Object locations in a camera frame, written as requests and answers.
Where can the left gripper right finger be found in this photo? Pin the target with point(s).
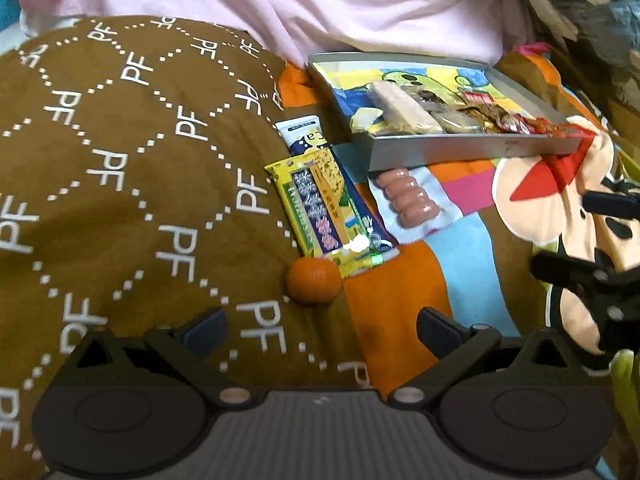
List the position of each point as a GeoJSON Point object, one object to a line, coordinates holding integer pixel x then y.
{"type": "Point", "coordinates": [459, 350]}

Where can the colourful cartoon monkey blanket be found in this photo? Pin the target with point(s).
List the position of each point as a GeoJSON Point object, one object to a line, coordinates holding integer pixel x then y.
{"type": "Point", "coordinates": [476, 269]}

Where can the colourful wall poster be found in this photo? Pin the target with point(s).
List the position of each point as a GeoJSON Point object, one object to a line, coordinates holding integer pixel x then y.
{"type": "Point", "coordinates": [10, 11]}

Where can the grey tray with drawing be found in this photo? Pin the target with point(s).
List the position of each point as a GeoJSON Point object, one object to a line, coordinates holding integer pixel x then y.
{"type": "Point", "coordinates": [375, 146]}

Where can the yellow green snack packet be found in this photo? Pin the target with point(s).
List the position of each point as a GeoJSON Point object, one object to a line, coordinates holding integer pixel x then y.
{"type": "Point", "coordinates": [322, 213]}

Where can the clear bag of clothes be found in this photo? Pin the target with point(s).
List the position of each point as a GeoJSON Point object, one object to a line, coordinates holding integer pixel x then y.
{"type": "Point", "coordinates": [601, 34]}

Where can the beige rice cracker bar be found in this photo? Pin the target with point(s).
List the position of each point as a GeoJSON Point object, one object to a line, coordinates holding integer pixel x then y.
{"type": "Point", "coordinates": [401, 111]}

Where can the pink sausage packet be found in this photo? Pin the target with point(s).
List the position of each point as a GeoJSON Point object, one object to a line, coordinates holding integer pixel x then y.
{"type": "Point", "coordinates": [412, 203]}

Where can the red snack packet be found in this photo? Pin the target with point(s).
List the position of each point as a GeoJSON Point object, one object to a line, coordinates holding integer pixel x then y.
{"type": "Point", "coordinates": [517, 123]}

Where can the orange mandarin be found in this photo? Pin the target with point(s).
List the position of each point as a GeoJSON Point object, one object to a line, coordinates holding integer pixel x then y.
{"type": "Point", "coordinates": [313, 280]}

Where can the small dark jerky packet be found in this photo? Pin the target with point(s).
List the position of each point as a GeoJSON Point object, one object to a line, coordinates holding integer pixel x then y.
{"type": "Point", "coordinates": [425, 98]}

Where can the round biscuit packet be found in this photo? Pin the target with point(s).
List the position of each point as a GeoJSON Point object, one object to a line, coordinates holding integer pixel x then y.
{"type": "Point", "coordinates": [453, 121]}

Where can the brown PF patterned pillow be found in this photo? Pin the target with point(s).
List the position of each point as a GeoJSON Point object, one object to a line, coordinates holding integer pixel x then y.
{"type": "Point", "coordinates": [134, 193]}

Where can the blue white tube packet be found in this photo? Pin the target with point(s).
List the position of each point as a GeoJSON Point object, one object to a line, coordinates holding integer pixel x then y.
{"type": "Point", "coordinates": [304, 134]}

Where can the quail egg packet red label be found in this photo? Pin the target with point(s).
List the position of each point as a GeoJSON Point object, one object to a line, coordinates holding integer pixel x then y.
{"type": "Point", "coordinates": [481, 102]}

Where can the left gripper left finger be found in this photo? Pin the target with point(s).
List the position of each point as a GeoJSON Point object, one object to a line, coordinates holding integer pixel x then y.
{"type": "Point", "coordinates": [184, 350]}

